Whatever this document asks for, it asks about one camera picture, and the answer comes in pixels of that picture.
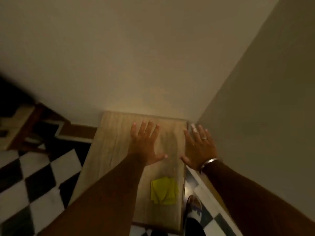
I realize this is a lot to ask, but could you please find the person's left hand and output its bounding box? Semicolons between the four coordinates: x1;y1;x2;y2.
127;121;168;167

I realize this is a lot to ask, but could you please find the person's right forearm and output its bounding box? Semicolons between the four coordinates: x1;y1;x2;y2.
202;160;315;236

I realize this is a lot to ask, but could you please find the person's left forearm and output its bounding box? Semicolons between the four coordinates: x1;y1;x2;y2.
39;154;148;236

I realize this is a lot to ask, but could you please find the person's shoe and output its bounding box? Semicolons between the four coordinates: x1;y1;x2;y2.
186;195;203;219

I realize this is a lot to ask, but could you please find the person's right hand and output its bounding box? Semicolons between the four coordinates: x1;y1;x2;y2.
180;123;218;171

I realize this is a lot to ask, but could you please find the person's dark trouser leg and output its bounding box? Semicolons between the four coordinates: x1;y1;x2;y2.
184;217;207;236

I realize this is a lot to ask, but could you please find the brown wooden chair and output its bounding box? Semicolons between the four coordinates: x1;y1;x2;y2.
0;103;72;156

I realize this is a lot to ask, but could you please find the yellow folded cloth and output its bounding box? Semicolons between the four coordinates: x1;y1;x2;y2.
150;177;179;206

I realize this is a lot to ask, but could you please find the silver bracelet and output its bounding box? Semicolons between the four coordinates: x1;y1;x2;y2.
199;157;223;174

